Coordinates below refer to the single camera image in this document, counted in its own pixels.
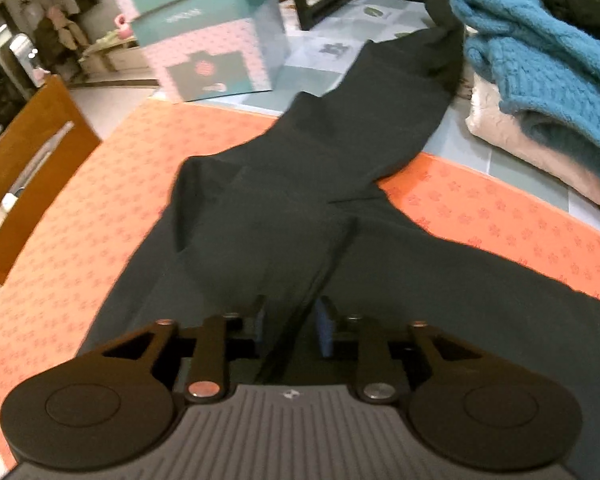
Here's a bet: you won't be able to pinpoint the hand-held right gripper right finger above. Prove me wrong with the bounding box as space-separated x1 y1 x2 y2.
316 297 482 404

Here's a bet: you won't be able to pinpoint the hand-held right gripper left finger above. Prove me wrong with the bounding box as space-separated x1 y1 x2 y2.
101 299 269 404

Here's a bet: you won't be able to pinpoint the black pants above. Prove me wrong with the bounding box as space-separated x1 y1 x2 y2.
77 0 600 396

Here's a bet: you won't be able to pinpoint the orange patterned table mat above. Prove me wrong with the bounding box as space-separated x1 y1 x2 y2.
0 97 600 480

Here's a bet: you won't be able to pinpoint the beige quilted garment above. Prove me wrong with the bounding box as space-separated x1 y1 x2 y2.
464 72 600 218

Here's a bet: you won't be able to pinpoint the wooden chair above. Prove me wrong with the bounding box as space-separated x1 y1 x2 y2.
0 74 103 286

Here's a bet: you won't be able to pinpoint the pink and teal cardboard box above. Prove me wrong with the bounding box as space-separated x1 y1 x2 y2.
96 0 290 103

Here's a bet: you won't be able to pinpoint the blue knitted sweater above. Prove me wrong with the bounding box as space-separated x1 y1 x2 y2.
449 0 600 193

